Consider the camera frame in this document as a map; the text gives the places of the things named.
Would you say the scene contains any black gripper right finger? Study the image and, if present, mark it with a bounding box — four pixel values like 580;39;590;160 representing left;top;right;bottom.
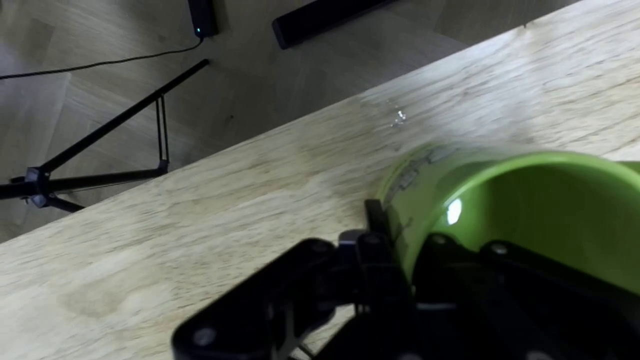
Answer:
415;231;640;360

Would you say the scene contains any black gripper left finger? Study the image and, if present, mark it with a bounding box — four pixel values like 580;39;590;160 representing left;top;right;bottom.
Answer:
169;196;418;360

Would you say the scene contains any green printed mug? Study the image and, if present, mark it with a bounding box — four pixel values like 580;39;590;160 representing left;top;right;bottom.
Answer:
376;146;640;316

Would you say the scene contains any black flat bar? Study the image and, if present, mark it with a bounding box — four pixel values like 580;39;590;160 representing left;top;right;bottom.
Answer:
269;0;402;51

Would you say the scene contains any black floor tripod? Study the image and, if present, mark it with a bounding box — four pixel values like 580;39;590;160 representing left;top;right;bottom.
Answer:
0;58;211;216

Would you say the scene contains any black power adapter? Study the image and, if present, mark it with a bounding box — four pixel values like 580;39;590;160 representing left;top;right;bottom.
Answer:
185;0;219;39

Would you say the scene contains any thin black floor cable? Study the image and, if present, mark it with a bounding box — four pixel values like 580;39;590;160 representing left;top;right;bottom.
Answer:
0;36;206;84

